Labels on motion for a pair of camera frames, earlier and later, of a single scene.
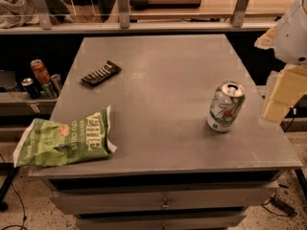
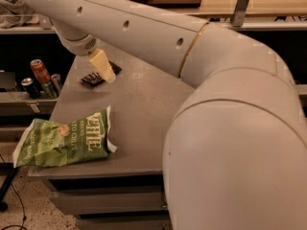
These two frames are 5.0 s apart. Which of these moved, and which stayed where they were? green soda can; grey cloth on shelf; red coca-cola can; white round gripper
Moved: white round gripper
Stayed: green soda can; grey cloth on shelf; red coca-cola can
